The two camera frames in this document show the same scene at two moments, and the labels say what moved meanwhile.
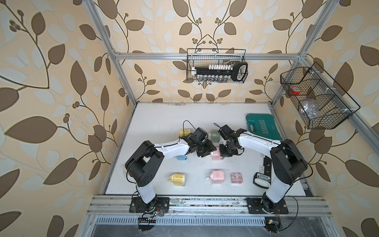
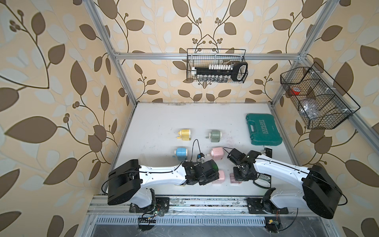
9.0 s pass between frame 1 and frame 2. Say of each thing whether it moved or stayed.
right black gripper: moved
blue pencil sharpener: stayed
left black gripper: moved
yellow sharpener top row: stayed
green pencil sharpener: stayed
